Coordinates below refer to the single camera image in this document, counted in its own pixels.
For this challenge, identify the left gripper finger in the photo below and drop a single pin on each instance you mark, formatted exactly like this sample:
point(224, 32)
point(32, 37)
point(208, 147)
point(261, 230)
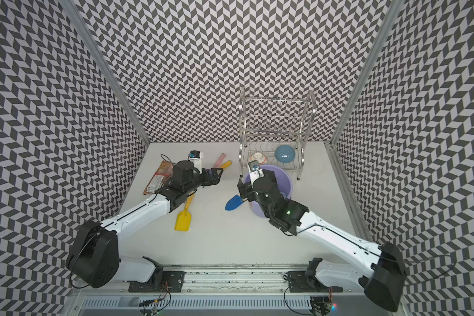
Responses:
point(213, 180)
point(214, 171)

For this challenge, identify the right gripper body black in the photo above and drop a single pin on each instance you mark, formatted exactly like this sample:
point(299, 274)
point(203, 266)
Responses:
point(245, 189)

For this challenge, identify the blue plastic trowel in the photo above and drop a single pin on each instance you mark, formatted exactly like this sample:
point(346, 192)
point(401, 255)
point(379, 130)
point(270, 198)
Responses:
point(234, 203)

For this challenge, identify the aluminium frame post right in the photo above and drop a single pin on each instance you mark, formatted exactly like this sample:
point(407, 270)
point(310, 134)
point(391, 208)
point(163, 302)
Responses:
point(348, 195)

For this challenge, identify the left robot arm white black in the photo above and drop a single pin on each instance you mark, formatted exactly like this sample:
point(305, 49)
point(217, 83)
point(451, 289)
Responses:
point(94, 256)

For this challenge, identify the purple rake pink handle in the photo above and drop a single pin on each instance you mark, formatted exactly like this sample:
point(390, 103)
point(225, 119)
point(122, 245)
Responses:
point(219, 160)

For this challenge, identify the aluminium frame post left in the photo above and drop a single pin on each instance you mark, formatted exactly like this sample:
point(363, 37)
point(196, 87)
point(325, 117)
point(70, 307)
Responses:
point(74, 16)

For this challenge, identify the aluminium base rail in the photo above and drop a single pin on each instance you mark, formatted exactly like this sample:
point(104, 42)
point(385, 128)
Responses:
point(221, 290)

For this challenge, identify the yellow plastic shovel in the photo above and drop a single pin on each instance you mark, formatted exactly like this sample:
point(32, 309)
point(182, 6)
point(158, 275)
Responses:
point(184, 218)

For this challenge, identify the purple plastic bucket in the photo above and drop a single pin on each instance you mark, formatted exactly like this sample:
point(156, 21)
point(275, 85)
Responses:
point(284, 185)

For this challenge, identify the aluminium frame post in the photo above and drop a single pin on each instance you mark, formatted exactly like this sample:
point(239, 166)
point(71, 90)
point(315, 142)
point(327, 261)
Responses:
point(74, 16)
point(348, 195)

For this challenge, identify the silver metal dish rack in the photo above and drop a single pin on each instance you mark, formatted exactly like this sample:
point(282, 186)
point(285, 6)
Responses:
point(264, 123)

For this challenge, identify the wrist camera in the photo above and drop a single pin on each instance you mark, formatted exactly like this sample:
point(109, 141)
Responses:
point(255, 171)
point(196, 158)

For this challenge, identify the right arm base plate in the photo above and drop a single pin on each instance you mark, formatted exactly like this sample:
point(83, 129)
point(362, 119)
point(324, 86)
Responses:
point(299, 283)

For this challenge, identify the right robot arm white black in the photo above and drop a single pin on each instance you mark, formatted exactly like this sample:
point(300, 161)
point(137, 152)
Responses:
point(378, 270)

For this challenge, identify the blue bowl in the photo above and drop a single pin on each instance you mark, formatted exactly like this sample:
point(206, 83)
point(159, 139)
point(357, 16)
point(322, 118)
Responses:
point(285, 154)

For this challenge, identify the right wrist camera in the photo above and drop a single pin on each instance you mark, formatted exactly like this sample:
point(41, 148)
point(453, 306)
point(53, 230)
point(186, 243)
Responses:
point(255, 171)

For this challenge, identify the red snack bag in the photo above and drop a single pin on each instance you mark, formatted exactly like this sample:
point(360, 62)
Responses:
point(163, 172)

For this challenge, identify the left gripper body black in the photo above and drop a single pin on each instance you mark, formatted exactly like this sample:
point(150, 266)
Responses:
point(199, 180)

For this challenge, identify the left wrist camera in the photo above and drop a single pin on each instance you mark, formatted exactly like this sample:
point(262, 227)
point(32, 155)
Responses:
point(196, 158)

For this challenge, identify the blue fork yellow handle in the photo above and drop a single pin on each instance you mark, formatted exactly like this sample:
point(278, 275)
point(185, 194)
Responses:
point(226, 164)

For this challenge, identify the white orange patterned bowl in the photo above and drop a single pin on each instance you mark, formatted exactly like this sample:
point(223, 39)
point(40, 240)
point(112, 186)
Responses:
point(259, 157)

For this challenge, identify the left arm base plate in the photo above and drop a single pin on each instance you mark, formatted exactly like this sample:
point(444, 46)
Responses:
point(166, 281)

